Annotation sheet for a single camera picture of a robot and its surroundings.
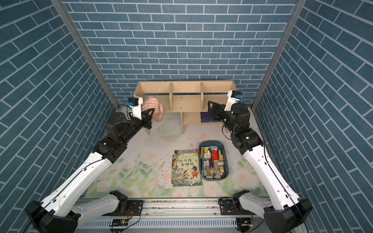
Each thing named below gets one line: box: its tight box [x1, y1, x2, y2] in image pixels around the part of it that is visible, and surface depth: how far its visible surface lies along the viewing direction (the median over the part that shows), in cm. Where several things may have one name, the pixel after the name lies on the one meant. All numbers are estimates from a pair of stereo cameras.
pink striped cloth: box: [141, 96, 165, 123], surface depth 64 cm
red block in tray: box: [212, 150, 219, 161], surface depth 93 cm
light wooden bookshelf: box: [134, 80, 238, 134], surface depth 89 cm
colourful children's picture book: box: [170, 149, 203, 187], surface depth 88 cm
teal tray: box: [198, 140, 230, 182], surface depth 89 cm
